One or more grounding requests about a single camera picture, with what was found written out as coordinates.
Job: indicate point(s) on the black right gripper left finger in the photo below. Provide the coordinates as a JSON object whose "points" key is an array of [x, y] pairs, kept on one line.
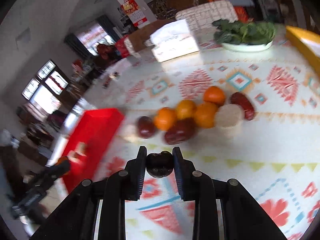
{"points": [[96, 210]]}

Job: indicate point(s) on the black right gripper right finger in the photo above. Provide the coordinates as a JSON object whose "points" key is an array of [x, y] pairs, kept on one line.
{"points": [[223, 209]]}

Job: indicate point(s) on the orange mandarin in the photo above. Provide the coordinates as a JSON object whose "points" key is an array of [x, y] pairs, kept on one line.
{"points": [[165, 118], [204, 115], [214, 95], [63, 166]]}

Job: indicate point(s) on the dark cherry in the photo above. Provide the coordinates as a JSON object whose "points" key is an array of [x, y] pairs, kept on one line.
{"points": [[159, 165]]}

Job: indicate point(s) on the small white cake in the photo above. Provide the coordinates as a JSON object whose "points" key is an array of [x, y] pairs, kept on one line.
{"points": [[129, 133]]}

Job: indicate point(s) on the dark red jujube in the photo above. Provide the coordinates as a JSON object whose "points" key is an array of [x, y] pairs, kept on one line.
{"points": [[243, 102], [181, 131], [145, 127]]}

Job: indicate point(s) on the large white puffed cake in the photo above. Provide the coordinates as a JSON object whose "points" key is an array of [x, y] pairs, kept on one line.
{"points": [[228, 120]]}

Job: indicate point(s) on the yellowish mandarin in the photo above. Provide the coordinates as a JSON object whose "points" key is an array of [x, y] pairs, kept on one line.
{"points": [[185, 109]]}

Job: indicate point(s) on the orange mandarin back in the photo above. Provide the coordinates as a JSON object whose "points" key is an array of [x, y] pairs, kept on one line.
{"points": [[214, 95]]}

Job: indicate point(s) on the red tray box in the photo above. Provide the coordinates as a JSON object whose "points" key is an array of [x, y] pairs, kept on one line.
{"points": [[96, 128]]}

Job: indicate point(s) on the patterned tablecloth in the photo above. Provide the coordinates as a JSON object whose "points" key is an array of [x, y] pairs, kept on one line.
{"points": [[275, 156]]}

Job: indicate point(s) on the small dark objects on table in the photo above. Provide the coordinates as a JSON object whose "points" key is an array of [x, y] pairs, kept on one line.
{"points": [[111, 77]]}

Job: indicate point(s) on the white plate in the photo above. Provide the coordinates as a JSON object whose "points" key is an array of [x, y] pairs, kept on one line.
{"points": [[247, 48]]}

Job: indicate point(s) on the white tissue box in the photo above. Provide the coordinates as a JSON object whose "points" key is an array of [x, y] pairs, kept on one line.
{"points": [[173, 40]]}

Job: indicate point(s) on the brown chair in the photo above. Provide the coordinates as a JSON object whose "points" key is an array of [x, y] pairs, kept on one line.
{"points": [[140, 39]]}

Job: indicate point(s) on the green leafy vegetables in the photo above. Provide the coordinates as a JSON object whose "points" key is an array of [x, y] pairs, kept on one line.
{"points": [[238, 32]]}

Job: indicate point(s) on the gold box lid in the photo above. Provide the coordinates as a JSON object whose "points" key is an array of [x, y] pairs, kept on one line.
{"points": [[307, 43]]}

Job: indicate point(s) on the white patterned chair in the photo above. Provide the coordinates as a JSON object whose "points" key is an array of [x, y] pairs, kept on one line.
{"points": [[202, 16]]}

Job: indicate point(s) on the red wall calendar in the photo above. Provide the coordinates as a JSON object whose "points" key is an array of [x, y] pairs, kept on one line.
{"points": [[135, 14]]}

